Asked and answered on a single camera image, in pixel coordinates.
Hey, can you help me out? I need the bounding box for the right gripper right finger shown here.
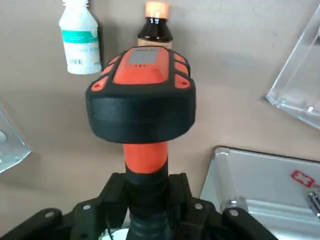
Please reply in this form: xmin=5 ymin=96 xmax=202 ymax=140
xmin=165 ymin=172 xmax=277 ymax=240

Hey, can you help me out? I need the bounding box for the black orange barcode scanner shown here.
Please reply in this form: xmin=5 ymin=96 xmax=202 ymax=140
xmin=84 ymin=45 xmax=199 ymax=240

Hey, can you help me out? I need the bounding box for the clear acrylic stepped shelf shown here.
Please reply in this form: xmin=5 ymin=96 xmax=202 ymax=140
xmin=0 ymin=100 xmax=33 ymax=175

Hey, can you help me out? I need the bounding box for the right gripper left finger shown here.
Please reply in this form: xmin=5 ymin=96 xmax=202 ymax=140
xmin=0 ymin=172 xmax=131 ymax=240

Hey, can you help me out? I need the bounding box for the white medicine bottle green label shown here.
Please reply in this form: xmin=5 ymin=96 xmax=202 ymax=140
xmin=58 ymin=0 xmax=102 ymax=76

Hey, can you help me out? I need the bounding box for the clear acrylic divided tray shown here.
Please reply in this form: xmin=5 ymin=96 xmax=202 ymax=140
xmin=264 ymin=4 xmax=320 ymax=131

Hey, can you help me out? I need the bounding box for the aluminium first aid case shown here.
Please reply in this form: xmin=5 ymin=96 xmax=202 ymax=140
xmin=199 ymin=145 xmax=320 ymax=240

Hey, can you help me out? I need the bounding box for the brown medicine bottle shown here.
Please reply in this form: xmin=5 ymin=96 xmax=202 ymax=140
xmin=136 ymin=0 xmax=174 ymax=50

